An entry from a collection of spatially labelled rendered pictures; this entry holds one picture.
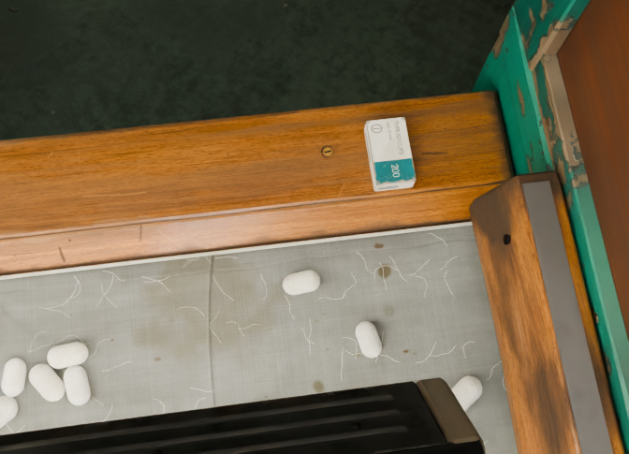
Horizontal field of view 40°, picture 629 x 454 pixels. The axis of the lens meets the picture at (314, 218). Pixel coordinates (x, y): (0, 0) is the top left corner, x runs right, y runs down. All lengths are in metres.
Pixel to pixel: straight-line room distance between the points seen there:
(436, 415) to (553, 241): 0.30
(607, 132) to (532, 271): 0.12
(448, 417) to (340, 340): 0.37
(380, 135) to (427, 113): 0.06
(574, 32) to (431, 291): 0.25
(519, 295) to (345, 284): 0.16
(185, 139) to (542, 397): 0.37
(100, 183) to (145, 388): 0.18
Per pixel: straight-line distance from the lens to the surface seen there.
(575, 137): 0.70
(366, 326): 0.74
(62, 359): 0.75
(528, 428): 0.69
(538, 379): 0.67
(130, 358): 0.75
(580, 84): 0.68
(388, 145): 0.76
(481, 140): 0.80
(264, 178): 0.76
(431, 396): 0.41
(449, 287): 0.77
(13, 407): 0.75
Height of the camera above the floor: 1.47
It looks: 71 degrees down
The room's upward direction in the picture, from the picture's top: 8 degrees clockwise
